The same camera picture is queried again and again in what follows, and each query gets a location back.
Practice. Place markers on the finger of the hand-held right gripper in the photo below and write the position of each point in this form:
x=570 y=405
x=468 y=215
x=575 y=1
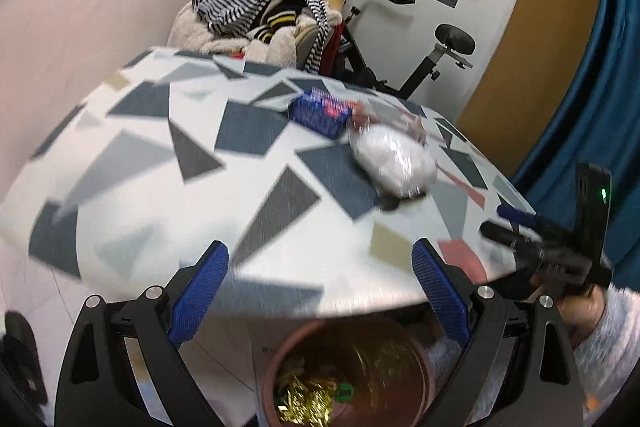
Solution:
x=505 y=234
x=520 y=214

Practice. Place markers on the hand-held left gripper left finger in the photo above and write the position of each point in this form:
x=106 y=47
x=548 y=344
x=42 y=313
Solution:
x=200 y=294

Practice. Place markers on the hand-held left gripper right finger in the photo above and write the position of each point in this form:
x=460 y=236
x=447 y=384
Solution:
x=442 y=294

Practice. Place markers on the black spoon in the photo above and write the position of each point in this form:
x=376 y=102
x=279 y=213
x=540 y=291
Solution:
x=390 y=202

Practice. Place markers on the brown round bin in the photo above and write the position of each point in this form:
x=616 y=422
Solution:
x=400 y=407

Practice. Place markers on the white plastic bag bundle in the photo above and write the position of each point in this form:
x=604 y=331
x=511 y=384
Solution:
x=395 y=157

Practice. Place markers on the large gold foil wrapper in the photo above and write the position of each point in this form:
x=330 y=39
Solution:
x=305 y=402

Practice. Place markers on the long red clear packet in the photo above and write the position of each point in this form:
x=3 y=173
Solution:
x=392 y=114

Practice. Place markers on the small red wrapper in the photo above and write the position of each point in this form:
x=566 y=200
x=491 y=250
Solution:
x=361 y=114

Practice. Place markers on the person's right forearm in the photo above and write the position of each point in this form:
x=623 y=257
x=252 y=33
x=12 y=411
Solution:
x=615 y=357

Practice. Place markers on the person's right hand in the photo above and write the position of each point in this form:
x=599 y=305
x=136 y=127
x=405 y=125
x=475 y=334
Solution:
x=585 y=317

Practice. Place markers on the geometric patterned table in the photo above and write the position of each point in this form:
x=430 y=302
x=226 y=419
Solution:
x=150 y=187

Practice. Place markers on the blue curtain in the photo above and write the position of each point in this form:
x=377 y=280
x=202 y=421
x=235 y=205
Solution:
x=600 y=107

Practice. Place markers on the black exercise bike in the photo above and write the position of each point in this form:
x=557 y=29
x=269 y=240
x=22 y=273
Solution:
x=375 y=72

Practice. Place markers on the red garment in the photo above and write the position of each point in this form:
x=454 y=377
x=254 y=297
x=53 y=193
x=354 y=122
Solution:
x=336 y=39

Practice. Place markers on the white fleece garment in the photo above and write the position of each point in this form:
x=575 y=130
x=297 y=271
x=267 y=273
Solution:
x=192 y=32

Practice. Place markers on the black jacket with yellow stripes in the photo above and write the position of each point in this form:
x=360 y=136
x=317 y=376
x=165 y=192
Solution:
x=272 y=24

